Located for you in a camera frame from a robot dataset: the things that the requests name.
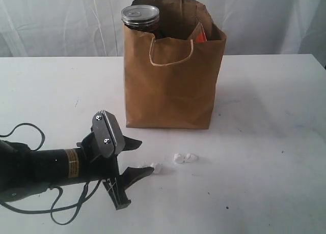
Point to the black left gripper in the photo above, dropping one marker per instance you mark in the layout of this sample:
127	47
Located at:
106	170

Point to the brown pouch with orange label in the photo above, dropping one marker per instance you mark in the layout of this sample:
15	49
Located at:
198	35

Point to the dark can with pull-tab lid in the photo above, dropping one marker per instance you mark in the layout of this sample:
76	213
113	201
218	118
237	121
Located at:
144	18

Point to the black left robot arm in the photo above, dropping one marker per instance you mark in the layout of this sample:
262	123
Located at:
25	173

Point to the brown paper shopping bag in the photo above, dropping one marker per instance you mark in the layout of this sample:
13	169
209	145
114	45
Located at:
170	82

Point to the white backdrop curtain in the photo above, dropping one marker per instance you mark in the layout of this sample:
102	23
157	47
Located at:
94	27

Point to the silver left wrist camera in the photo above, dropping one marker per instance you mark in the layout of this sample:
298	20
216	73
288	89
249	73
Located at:
108	134

